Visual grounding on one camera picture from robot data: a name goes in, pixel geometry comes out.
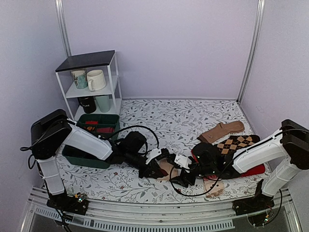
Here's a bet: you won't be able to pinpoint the black mug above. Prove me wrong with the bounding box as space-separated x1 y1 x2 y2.
78 96 97 114

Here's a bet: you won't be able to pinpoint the tan brown plain sock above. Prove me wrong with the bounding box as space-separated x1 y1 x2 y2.
197 121 245 144

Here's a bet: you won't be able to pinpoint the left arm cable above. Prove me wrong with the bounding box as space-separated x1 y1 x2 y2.
106 125 159 150

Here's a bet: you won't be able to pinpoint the red folded sock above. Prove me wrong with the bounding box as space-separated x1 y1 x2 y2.
226 164 266 179

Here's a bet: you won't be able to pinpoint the red beige character sock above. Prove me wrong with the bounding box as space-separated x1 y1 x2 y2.
203 175 225 198

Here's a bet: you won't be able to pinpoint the cream ceramic mug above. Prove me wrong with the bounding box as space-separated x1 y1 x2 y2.
86 70 106 92

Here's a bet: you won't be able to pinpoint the pale green cup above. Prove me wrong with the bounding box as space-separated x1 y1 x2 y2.
95 95 110 113

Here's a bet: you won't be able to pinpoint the floral patterned table mat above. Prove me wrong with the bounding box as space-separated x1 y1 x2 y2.
57 100 271 204

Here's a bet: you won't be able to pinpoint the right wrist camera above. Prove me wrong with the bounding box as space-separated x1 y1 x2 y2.
167 154 192 168

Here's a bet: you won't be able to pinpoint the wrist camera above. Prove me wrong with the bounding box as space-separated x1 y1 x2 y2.
145 148 161 165
167 154 192 168

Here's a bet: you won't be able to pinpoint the teal patterned mug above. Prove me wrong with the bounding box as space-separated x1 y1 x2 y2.
71 69 88 89

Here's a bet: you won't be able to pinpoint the brown argyle sock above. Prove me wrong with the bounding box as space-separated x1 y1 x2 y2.
214 135 260 155

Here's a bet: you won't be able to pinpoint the red socks in bin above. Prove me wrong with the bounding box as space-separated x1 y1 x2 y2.
82 121 115 133

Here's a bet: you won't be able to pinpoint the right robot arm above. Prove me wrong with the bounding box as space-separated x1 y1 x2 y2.
170 119 309 211

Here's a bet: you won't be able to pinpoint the green divided organizer bin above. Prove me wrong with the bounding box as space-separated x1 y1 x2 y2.
62 114 120 169

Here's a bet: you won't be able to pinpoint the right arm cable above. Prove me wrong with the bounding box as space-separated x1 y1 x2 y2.
169 159 232 197

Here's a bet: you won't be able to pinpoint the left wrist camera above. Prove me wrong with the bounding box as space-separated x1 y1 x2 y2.
145 148 161 165

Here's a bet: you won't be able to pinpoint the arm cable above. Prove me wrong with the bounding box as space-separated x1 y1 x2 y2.
106 125 159 150
169 159 232 197

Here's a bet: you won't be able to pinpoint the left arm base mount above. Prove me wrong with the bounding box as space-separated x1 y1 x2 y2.
47 191 89 216

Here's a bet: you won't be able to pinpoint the white metal shelf unit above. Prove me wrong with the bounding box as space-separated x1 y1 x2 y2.
55 50 122 120

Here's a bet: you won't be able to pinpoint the striped beige knit sock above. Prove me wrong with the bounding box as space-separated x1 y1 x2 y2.
157 159 181 181

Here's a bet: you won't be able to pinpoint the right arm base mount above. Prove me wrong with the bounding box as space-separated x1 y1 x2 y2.
232 179 275 227

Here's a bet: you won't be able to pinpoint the aluminium front rail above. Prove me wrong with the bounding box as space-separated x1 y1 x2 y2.
19 186 302 232

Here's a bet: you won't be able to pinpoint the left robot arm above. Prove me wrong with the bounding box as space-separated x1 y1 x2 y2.
29 109 167 210

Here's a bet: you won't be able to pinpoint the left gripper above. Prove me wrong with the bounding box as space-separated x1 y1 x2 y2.
125 151 164 180

